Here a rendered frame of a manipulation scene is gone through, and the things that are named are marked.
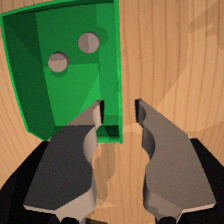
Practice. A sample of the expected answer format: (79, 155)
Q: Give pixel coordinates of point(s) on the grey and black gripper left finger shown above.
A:
(56, 180)

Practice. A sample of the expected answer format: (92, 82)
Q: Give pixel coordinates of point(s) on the green bin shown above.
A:
(49, 100)

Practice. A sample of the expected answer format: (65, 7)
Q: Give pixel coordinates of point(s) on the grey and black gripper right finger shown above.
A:
(182, 178)

